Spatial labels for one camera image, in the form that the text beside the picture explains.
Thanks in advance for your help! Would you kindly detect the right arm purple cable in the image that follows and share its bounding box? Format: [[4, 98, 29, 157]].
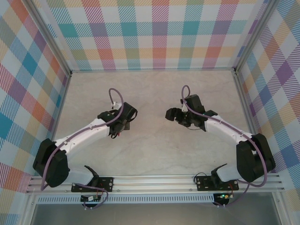
[[182, 85, 268, 208]]

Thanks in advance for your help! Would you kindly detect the grey metal panel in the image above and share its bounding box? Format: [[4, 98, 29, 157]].
[[30, 202, 282, 225]]

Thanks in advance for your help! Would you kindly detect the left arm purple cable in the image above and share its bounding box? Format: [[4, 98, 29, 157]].
[[40, 88, 124, 210]]

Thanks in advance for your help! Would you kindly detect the aluminium mounting rail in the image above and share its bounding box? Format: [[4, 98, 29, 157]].
[[25, 174, 285, 194]]

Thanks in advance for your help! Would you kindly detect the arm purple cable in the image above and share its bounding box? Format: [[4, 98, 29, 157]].
[[182, 85, 268, 208], [40, 88, 124, 210]]

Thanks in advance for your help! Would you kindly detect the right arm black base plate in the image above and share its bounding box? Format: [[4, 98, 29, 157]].
[[195, 175, 240, 192]]

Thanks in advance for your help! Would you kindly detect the perforated metal cable tray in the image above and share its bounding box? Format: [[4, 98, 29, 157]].
[[35, 194, 215, 204]]

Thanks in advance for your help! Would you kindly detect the aluminium rear frame rail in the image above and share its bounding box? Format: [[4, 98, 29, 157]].
[[70, 67, 236, 74]]

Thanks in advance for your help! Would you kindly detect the aluminium frame post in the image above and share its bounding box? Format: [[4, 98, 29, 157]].
[[233, 0, 275, 75], [24, 0, 73, 78]]

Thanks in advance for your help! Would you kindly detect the aluminium side frame rail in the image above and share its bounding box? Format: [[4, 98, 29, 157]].
[[232, 69, 270, 174], [41, 72, 73, 176]]

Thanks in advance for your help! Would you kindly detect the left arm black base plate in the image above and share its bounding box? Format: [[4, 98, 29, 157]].
[[71, 177, 115, 193]]

